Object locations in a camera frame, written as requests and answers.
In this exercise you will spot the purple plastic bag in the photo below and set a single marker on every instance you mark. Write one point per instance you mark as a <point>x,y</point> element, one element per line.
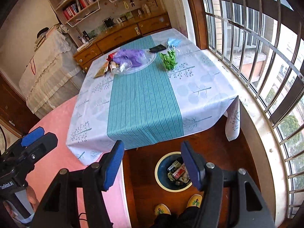
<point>136,56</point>

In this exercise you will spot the green paper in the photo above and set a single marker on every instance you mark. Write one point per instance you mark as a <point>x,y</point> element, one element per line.
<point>169,59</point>

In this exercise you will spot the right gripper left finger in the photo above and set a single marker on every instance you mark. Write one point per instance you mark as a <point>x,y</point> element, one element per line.
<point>111,164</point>

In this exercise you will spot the left yellow slipper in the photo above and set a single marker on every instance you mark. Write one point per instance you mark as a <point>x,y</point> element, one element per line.
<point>162,209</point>

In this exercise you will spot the wooden drawer desk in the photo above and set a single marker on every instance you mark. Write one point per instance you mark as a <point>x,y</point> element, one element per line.
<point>121,34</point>

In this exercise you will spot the person's left hand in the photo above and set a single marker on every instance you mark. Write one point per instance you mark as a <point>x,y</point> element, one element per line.
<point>32,198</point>

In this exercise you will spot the dark wooden door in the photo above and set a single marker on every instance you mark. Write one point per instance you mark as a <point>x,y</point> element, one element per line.
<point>14,111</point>

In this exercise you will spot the teal striped floral tablecloth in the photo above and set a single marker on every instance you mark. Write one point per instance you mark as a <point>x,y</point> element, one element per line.
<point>149,104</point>

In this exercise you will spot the red snack packet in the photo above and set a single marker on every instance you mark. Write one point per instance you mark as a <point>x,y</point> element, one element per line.
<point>111,56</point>

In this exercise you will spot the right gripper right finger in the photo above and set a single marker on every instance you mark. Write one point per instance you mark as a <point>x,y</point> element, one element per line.
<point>195,165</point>

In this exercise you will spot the round glass plate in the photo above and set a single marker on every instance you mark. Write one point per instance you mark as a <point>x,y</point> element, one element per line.
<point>114,67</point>

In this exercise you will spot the black small booklet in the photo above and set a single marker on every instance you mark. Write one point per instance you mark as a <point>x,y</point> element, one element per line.
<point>157,48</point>

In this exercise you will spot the white lace covered furniture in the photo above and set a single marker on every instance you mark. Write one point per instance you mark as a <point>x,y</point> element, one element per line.
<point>52,76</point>

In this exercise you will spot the golden snack wrapper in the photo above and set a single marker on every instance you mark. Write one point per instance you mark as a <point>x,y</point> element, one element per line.
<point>102,70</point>

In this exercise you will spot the round blue trash bin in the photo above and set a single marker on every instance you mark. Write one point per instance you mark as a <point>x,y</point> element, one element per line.
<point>171,173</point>

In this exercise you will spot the light blue face mask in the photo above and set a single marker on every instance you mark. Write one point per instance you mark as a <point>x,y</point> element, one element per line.
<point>172,44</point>

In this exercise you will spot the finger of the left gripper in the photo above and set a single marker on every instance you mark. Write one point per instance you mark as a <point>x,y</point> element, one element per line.
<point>32,137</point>
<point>41,147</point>

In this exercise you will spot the wall bookshelf with books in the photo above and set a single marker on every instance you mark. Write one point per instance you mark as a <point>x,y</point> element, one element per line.
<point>95,0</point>

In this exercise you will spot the black picture frame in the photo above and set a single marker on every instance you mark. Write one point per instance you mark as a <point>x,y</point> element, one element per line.
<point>108,22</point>

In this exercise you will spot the metal window grille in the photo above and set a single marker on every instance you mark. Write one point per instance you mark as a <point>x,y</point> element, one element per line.
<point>262,42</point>

